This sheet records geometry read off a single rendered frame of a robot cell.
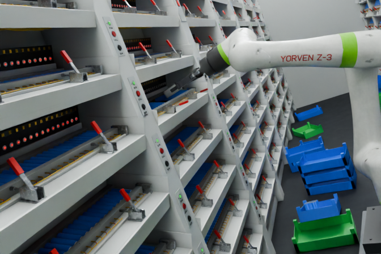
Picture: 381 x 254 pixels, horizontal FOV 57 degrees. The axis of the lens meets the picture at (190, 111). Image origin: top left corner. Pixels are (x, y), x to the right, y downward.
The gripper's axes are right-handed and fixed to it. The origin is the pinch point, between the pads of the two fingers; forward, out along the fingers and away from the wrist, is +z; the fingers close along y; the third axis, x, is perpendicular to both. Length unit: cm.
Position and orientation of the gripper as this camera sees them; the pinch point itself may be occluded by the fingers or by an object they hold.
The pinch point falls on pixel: (172, 90)
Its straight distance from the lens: 146.9
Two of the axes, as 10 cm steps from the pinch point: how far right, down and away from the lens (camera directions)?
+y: -3.1, 2.3, -9.2
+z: -7.8, 4.9, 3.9
